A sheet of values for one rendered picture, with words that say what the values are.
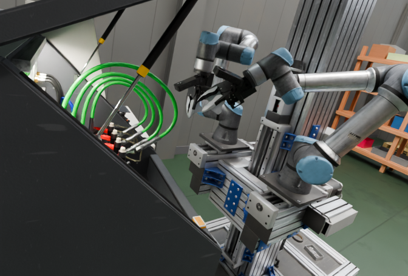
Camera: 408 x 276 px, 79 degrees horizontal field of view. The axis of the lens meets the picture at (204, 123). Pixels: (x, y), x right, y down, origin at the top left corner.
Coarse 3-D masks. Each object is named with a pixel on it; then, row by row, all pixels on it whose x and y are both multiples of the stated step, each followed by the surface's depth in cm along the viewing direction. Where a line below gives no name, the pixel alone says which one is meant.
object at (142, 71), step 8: (192, 0) 47; (184, 8) 47; (176, 16) 48; (184, 16) 48; (176, 24) 48; (168, 32) 48; (160, 40) 48; (168, 40) 48; (160, 48) 48; (152, 56) 48; (144, 64) 48; (152, 64) 49; (144, 72) 49; (136, 80) 49; (120, 104) 50; (112, 112) 50; (104, 128) 50
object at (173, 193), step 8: (152, 160) 124; (160, 160) 125; (152, 168) 125; (160, 168) 118; (152, 176) 124; (160, 176) 115; (168, 176) 113; (152, 184) 124; (160, 184) 115; (168, 184) 107; (176, 184) 108; (168, 192) 107; (176, 192) 102; (176, 200) 98; (184, 200) 98; (184, 208) 94; (192, 208) 95; (192, 216) 90; (208, 232) 84
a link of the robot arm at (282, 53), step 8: (280, 48) 87; (272, 56) 86; (280, 56) 85; (288, 56) 85; (264, 64) 86; (272, 64) 86; (280, 64) 86; (288, 64) 86; (264, 72) 86; (272, 72) 87; (280, 72) 86
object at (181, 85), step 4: (192, 76) 105; (196, 76) 103; (200, 76) 102; (184, 80) 103; (188, 80) 102; (192, 80) 101; (196, 80) 102; (200, 80) 103; (176, 84) 101; (180, 84) 100; (184, 84) 100; (188, 84) 101; (192, 84) 102; (196, 84) 103; (176, 88) 100; (180, 88) 100; (184, 88) 100
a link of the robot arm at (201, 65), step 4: (196, 60) 102; (200, 60) 100; (204, 60) 107; (196, 64) 102; (200, 64) 100; (204, 64) 100; (208, 64) 101; (212, 64) 103; (196, 68) 102; (200, 68) 101; (204, 68) 101; (208, 68) 101
